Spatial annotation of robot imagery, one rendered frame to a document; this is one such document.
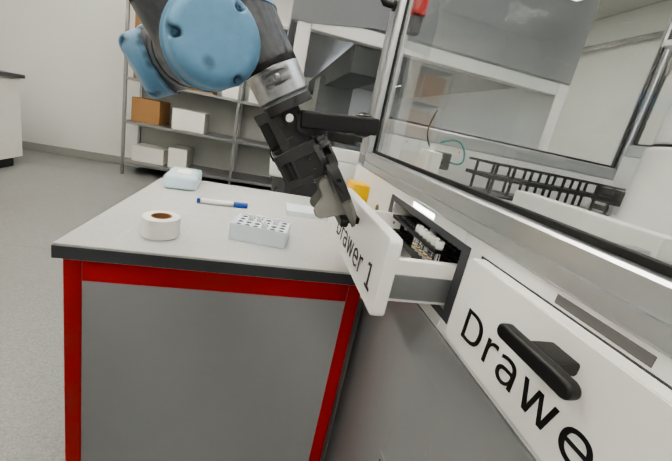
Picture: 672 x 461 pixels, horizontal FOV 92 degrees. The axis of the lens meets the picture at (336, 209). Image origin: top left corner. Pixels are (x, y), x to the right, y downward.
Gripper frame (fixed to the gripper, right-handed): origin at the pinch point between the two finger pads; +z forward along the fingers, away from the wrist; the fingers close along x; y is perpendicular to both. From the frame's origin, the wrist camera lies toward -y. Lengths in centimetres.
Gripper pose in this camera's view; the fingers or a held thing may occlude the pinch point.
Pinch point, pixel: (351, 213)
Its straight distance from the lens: 53.0
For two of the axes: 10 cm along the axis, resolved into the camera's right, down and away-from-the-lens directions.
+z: 3.9, 8.6, 3.3
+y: -9.0, 4.3, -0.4
